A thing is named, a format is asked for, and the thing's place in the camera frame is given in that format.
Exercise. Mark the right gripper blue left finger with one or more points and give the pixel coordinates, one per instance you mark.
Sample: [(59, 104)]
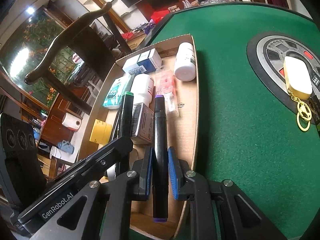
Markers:
[(142, 186)]

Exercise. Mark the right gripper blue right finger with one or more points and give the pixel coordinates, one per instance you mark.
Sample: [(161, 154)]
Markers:
[(182, 186)]

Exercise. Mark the black marker purple cap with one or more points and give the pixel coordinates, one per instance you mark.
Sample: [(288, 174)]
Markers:
[(160, 174)]

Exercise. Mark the black marker yellow caps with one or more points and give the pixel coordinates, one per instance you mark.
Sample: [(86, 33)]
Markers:
[(114, 132)]

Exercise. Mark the small white barcode box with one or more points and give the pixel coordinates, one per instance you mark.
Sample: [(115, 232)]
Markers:
[(142, 124)]

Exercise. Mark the yellow balm jar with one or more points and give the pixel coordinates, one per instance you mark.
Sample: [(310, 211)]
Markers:
[(101, 132)]

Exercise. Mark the black marker green cap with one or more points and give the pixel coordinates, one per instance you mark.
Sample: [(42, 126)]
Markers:
[(125, 120)]

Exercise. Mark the teal tissue pack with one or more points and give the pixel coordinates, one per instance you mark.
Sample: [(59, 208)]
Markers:
[(118, 88)]

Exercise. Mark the white plastic bottle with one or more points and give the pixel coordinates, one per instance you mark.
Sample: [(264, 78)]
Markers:
[(142, 89)]

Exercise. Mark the clear pack red item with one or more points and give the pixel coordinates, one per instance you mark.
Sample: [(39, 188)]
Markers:
[(165, 86)]

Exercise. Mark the white bottle green label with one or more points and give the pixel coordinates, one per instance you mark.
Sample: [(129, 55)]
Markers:
[(185, 63)]

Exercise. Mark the white and blue medicine box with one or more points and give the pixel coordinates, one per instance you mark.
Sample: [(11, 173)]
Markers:
[(146, 62)]

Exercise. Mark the white gold keychain case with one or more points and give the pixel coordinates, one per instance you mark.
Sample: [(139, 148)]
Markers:
[(299, 88)]

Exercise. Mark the cardboard tray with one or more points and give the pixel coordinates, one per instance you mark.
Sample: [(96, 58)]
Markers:
[(181, 134)]

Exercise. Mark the white plastic bag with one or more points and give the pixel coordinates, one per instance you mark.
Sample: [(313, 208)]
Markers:
[(76, 58)]

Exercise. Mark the round table centre console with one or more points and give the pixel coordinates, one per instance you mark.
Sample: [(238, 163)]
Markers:
[(266, 52)]

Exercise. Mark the red bag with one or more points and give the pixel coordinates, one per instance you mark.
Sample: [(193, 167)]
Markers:
[(157, 16)]

